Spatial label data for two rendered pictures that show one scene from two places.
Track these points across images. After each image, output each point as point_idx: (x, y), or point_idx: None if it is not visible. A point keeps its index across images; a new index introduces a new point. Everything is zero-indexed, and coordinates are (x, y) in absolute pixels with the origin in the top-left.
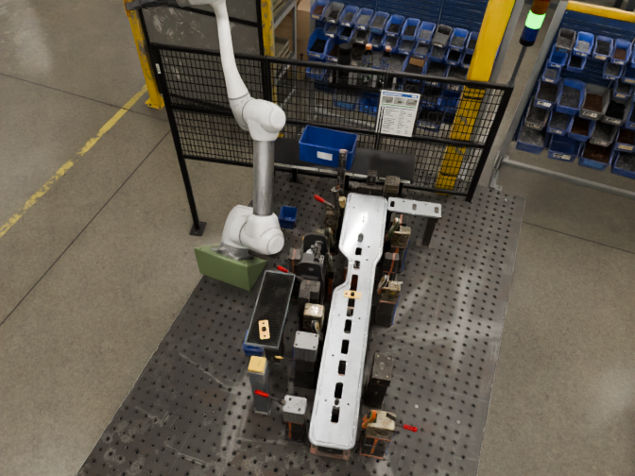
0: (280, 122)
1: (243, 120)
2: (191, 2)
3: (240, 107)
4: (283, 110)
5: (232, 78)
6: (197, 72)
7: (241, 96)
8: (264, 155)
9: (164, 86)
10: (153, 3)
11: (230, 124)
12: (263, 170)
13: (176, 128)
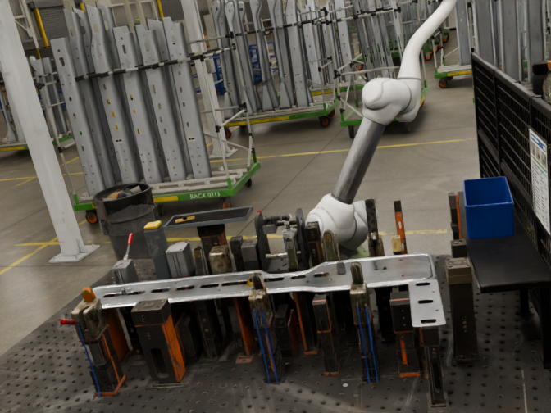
0: (370, 95)
1: None
2: None
3: None
4: (504, 151)
5: (403, 57)
6: (483, 88)
7: (399, 78)
8: (358, 131)
9: (475, 103)
10: None
11: (493, 164)
12: (351, 147)
13: (480, 161)
